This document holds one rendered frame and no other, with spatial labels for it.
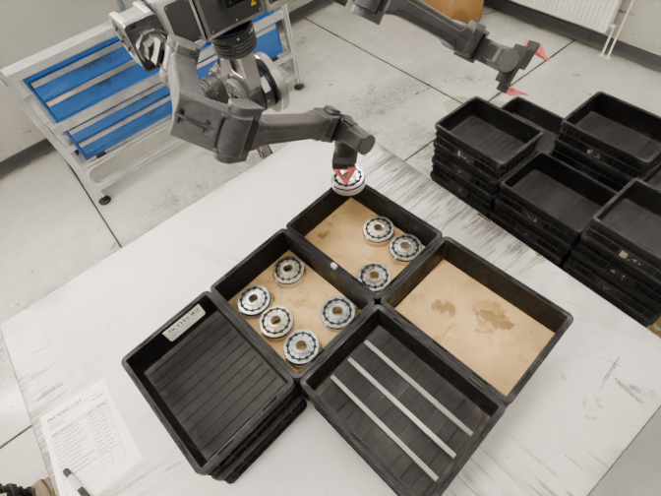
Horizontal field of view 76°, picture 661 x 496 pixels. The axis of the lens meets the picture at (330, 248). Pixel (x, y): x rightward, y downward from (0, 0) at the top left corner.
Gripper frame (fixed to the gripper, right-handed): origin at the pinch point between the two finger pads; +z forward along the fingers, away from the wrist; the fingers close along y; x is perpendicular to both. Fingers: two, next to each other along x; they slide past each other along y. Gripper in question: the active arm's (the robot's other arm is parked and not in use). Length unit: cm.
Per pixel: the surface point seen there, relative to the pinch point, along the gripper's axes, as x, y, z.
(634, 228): -109, 28, 52
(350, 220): -0.1, -0.9, 21.2
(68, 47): 158, 96, 12
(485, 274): -41.9, -22.6, 15.0
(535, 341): -55, -39, 21
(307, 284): 10.5, -26.8, 22.1
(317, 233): 10.6, -6.9, 21.6
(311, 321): 7.1, -38.9, 22.4
